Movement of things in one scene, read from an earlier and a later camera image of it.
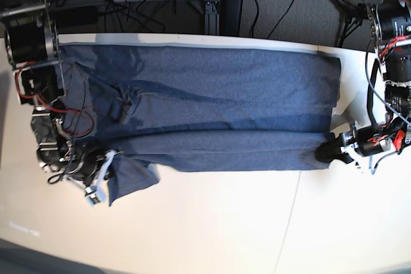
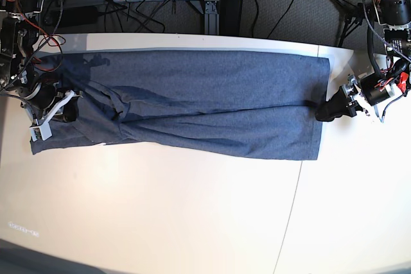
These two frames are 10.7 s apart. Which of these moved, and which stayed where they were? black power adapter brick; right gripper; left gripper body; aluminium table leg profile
Moved: left gripper body; right gripper
Stayed: black power adapter brick; aluminium table leg profile
